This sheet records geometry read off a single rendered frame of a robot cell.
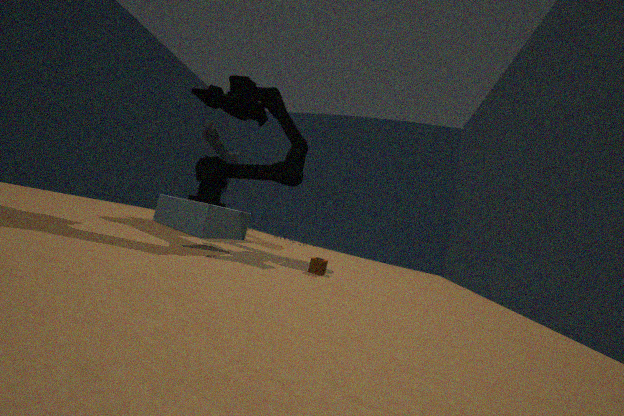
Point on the orange block with dark square mark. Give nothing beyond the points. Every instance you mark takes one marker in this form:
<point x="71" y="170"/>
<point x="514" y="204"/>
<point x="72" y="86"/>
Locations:
<point x="318" y="266"/>

